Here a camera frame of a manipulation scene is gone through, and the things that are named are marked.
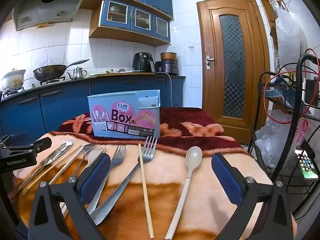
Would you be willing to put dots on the pink printed plastic bag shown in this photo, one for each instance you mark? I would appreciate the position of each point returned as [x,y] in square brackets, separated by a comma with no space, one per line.
[301,130]

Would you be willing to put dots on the large metal fork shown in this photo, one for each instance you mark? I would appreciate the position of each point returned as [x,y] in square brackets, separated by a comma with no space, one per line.
[148,155]

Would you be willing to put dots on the wooden cutting board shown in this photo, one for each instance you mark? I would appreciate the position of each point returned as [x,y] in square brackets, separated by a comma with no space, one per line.
[120,74]

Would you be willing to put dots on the light blue chopstick box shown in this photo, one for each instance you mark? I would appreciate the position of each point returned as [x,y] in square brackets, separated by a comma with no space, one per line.
[120,120]

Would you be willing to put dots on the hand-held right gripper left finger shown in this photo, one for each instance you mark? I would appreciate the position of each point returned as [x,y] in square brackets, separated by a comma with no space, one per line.
[96,175]

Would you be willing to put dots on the white hanging plastic bag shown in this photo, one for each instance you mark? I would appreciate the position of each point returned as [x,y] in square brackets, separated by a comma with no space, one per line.
[291,37]

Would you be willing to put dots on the black rice cooker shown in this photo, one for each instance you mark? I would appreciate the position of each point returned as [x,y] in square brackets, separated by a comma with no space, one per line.
[167,66]

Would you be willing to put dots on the gas stove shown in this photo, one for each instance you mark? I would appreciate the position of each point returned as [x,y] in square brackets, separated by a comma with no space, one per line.
[53,82]

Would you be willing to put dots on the small metal fork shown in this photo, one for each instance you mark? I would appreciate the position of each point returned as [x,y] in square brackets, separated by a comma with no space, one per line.
[88,149]

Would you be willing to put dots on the black air fryer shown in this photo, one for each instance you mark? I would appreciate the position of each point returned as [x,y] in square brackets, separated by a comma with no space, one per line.
[142,62]

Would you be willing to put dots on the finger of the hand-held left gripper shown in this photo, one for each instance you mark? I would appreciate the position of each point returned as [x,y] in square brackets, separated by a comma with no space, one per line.
[13,140]
[41,145]

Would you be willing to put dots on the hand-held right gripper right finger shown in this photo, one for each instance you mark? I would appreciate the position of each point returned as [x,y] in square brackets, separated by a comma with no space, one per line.
[226,180]

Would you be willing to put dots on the smartphone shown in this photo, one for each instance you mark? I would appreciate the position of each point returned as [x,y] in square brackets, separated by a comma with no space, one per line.
[306,163]

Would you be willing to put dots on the grey range hood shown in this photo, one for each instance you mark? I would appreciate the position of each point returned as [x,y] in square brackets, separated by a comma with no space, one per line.
[47,7]

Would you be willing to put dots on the clear plastic bag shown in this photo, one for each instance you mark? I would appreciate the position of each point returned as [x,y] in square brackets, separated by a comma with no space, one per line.
[272,140]

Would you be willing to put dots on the blue glass-door wall cabinet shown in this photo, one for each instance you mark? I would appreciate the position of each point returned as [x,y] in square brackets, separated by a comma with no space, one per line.
[130,17]

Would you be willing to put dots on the white wall switch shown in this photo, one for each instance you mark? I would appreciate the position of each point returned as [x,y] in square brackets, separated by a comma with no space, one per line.
[191,44]

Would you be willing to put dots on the blue base cabinets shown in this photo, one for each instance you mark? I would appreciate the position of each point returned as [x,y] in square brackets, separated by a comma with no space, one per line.
[62,105]

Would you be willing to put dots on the wooden wall shelf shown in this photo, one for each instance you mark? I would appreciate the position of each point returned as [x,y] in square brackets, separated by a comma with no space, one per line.
[267,5]

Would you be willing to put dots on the white cooking pot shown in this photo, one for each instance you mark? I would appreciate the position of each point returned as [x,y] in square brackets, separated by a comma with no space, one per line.
[12,80]

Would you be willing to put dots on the wooden door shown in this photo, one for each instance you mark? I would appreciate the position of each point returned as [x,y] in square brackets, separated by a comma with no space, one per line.
[215,92]

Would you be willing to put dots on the black wok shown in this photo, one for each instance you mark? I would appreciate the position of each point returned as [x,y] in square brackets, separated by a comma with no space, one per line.
[50,72]

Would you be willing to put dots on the white plastic spoon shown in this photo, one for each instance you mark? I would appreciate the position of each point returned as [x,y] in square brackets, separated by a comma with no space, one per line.
[193,157]

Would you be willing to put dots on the steel kettle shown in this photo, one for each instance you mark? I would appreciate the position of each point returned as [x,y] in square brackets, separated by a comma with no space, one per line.
[78,73]

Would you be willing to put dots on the red and peach blanket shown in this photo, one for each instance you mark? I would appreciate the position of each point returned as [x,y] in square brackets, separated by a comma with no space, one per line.
[175,130]

